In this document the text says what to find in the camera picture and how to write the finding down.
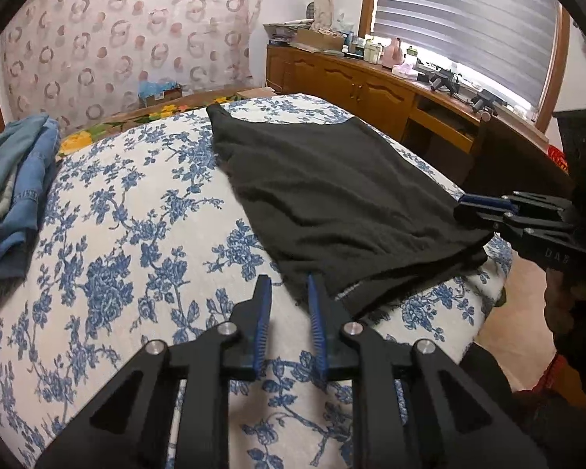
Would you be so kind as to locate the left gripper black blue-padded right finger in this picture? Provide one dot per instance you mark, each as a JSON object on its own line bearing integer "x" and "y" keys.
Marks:
{"x": 414, "y": 407}

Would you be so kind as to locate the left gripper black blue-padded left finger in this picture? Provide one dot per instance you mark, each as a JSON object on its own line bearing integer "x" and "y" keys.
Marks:
{"x": 170, "y": 399}

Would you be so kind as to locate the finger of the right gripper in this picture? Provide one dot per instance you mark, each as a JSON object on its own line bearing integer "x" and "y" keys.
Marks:
{"x": 522, "y": 232}
{"x": 520, "y": 204}

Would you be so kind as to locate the black pants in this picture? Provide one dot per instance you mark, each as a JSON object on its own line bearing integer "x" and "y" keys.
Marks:
{"x": 339, "y": 202}

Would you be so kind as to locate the person's right hand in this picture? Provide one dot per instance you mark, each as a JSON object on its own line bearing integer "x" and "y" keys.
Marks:
{"x": 560, "y": 299}

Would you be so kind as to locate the wooden sideboard cabinet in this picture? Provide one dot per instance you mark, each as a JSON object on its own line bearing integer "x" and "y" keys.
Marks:
{"x": 479, "y": 152}

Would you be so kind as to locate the grey zebra window blind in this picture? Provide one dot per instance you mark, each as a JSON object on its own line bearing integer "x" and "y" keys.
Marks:
{"x": 508, "y": 41}

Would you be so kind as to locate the pink bottle on sideboard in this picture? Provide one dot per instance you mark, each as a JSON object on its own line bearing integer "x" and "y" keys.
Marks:
{"x": 392, "y": 54}

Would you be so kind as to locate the lower blue folded jeans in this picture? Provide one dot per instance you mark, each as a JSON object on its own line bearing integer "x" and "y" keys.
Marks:
{"x": 20, "y": 226}

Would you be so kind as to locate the open cardboard box on sideboard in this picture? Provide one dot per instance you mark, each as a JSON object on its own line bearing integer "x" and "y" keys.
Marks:
{"x": 318, "y": 40}

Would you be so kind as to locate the top teal folded jeans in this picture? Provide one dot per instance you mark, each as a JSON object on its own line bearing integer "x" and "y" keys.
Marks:
{"x": 15, "y": 140}

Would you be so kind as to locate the colourful floral floor mat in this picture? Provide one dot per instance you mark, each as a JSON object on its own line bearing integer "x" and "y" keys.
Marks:
{"x": 124, "y": 121}

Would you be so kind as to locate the cardboard box with blue bag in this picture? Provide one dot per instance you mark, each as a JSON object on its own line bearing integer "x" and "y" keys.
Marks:
{"x": 154, "y": 93}

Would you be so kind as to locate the pink circle-patterned curtain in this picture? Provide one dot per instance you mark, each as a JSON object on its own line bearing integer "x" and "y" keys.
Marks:
{"x": 81, "y": 61}

